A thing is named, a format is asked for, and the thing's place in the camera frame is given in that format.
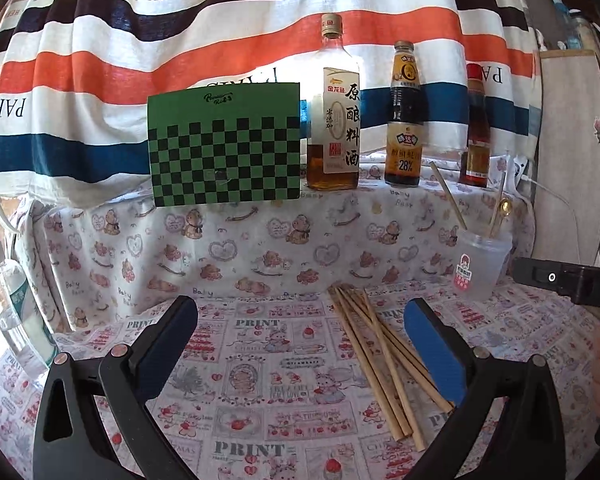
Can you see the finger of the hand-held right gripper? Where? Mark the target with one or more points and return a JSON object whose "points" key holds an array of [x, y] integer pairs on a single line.
{"points": [[540, 272]]}

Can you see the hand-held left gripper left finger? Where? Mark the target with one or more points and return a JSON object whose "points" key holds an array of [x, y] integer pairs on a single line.
{"points": [[167, 345]]}

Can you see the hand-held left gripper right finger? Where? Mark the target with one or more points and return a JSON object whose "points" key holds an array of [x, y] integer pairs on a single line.
{"points": [[437, 350]]}

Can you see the translucent plastic cup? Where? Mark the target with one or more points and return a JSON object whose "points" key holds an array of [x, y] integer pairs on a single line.
{"points": [[482, 265]]}

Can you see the single wooden chopstick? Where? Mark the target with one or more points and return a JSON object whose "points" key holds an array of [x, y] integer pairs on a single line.
{"points": [[447, 195], [495, 222]]}

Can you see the pile of wooden chopsticks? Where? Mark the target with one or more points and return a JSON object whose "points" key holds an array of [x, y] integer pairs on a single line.
{"points": [[365, 355]]}

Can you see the gold metal spoon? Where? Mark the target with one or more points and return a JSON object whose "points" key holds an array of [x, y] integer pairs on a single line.
{"points": [[504, 208]]}

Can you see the white power strip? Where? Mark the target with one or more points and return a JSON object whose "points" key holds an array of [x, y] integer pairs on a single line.
{"points": [[521, 172]]}

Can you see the bear print cloth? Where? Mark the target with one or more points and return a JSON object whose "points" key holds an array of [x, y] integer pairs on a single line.
{"points": [[230, 260]]}

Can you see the printed tablecloth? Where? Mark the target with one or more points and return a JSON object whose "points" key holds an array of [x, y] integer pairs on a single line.
{"points": [[280, 360]]}

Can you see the red-capped sauce bottle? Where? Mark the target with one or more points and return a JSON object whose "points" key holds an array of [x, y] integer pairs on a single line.
{"points": [[475, 130]]}

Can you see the clear spray bottle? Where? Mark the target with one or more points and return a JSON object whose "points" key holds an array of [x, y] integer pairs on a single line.
{"points": [[15, 300]]}

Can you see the dark oyster sauce bottle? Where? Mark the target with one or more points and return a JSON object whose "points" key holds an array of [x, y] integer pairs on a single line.
{"points": [[404, 125]]}

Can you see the green checkered box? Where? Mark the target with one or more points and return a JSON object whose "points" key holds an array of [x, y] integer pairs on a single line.
{"points": [[220, 150]]}

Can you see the clear plastic bottle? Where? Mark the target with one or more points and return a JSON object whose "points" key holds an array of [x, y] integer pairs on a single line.
{"points": [[582, 30]]}

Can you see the cooking wine bottle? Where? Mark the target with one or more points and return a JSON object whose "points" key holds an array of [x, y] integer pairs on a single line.
{"points": [[332, 110]]}

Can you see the striped curtain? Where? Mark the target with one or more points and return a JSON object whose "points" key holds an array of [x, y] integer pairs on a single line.
{"points": [[230, 25]]}

